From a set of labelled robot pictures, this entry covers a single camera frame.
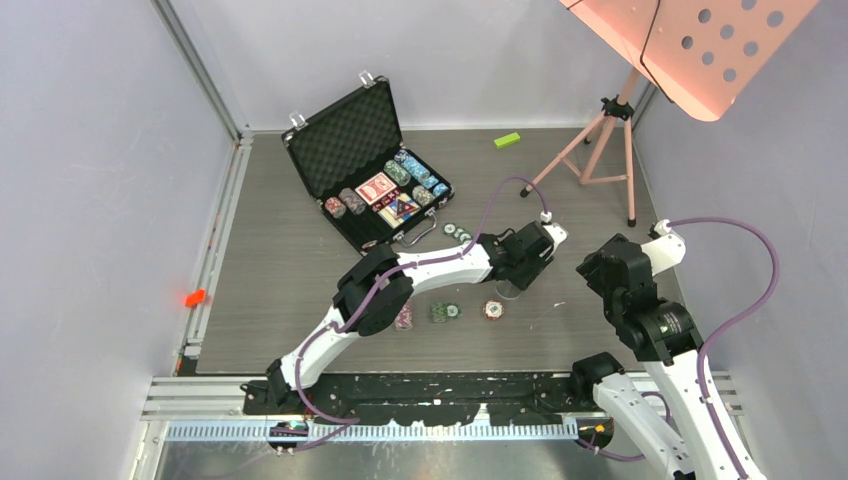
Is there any blue chip row in case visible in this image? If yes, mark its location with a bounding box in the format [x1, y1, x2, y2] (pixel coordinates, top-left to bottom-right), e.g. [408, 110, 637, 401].
[394, 149, 450, 196]

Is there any clear dealer button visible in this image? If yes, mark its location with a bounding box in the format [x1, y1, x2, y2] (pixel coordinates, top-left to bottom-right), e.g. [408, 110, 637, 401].
[495, 282, 521, 301]

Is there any green block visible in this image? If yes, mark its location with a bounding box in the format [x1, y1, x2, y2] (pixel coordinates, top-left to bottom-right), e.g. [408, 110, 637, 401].
[493, 132, 521, 149]

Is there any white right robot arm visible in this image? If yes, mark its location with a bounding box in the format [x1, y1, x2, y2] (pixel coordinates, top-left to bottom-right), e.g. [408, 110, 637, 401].
[570, 226, 765, 479]

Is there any red 100 chip stack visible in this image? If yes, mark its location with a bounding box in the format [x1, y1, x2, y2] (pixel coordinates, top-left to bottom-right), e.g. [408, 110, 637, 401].
[483, 300, 505, 320]

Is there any green chip row in case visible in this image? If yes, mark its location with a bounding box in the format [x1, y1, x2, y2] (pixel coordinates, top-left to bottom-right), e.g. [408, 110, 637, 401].
[383, 160, 411, 186]

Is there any pink perforated panel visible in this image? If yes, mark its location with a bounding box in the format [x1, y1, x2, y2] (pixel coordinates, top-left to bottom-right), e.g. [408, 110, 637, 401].
[564, 0, 817, 122]

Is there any green chip stack lying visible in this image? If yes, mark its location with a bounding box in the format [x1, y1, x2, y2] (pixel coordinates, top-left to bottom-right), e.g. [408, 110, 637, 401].
[430, 303, 449, 323]

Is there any black poker set case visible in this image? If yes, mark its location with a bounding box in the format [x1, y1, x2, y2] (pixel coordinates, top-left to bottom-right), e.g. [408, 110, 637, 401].
[281, 72, 455, 255]

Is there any card deck in case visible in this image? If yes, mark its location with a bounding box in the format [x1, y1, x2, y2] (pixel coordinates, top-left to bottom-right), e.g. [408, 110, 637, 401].
[378, 193, 421, 228]

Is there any purple white chip roll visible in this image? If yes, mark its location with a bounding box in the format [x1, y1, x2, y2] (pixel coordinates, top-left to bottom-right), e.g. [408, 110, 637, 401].
[393, 302, 413, 331]

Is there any grey chip row in case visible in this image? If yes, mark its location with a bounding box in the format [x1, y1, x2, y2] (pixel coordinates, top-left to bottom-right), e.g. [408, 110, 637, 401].
[412, 185, 435, 207]

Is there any red playing card box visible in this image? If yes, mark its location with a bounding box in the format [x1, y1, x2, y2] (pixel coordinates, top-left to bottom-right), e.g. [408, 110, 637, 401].
[354, 172, 397, 205]

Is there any orange clip on rail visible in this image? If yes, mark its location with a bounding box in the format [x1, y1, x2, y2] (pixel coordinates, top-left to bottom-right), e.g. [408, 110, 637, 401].
[183, 289, 206, 308]

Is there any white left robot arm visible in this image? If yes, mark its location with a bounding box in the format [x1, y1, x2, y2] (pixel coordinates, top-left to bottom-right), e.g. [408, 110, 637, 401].
[266, 220, 568, 414]

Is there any blue-orange chip row in case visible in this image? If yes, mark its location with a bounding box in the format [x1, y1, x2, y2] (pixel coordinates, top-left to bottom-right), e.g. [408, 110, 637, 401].
[339, 188, 367, 215]

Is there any green 20 chip beside stack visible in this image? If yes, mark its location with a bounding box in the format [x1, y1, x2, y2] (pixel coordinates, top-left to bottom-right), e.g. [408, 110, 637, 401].
[445, 303, 462, 319]

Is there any pink tripod stand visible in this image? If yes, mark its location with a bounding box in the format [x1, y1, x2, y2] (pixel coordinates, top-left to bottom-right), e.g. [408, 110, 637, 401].
[519, 67, 642, 228]

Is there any red chip row in case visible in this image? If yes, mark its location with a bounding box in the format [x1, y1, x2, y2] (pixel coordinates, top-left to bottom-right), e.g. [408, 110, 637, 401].
[323, 196, 347, 219]

